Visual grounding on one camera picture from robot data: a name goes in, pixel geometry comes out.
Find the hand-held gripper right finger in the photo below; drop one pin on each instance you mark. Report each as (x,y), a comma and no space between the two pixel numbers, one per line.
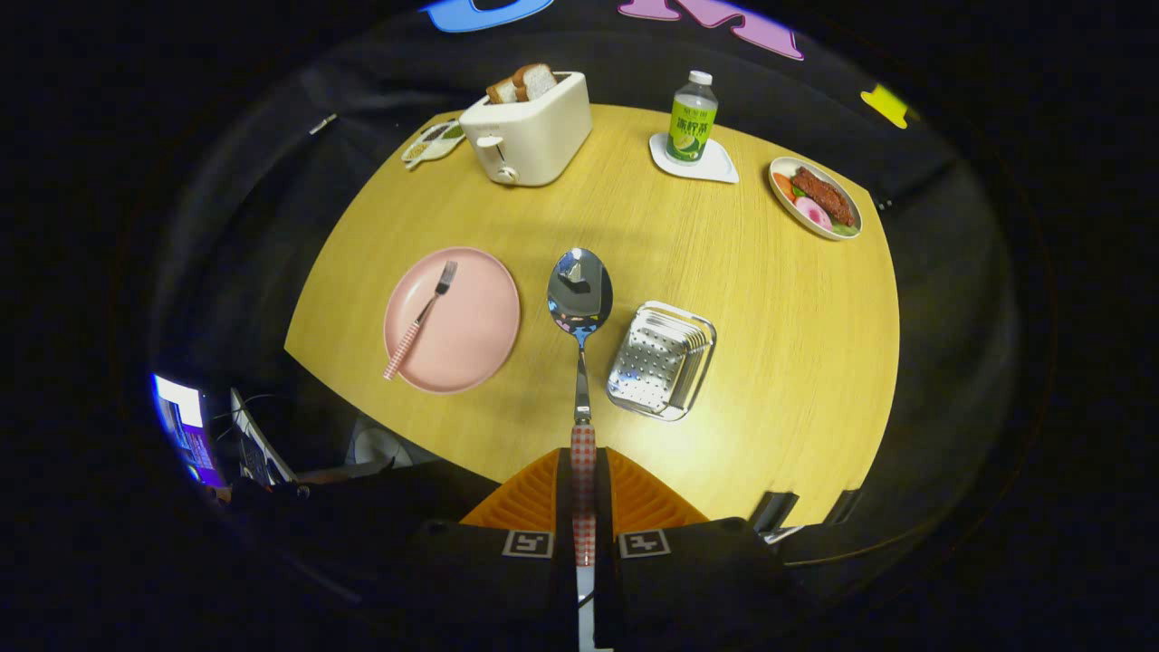
(604,489)

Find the open grey laptop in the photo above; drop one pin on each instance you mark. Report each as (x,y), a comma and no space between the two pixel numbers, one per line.
(258,448)

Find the white toaster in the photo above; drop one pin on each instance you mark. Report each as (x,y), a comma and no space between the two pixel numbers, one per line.
(539,136)

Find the green label drink bottle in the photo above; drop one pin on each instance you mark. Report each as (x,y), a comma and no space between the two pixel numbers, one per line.
(692,122)

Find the silver clip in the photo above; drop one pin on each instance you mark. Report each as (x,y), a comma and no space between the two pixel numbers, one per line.
(322,123)

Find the white plate of food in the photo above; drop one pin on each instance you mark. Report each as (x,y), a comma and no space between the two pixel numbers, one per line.
(819,195)

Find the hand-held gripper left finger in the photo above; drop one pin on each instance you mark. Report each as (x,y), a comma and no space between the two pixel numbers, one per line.
(563,489)

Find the white coaster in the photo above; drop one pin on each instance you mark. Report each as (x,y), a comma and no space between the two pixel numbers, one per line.
(717,167)

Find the laptop screen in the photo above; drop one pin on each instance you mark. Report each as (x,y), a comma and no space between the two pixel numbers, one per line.
(181,421)

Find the white divided condiment dish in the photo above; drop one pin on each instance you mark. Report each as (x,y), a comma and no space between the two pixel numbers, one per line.
(430,145)

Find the perforated metal tray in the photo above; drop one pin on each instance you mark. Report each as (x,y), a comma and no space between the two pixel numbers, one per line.
(656,367)

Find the pink plate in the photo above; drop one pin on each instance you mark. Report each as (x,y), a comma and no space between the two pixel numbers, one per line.
(471,326)

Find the bread slice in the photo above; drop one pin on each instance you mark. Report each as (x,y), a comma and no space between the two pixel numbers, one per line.
(537,81)
(501,91)

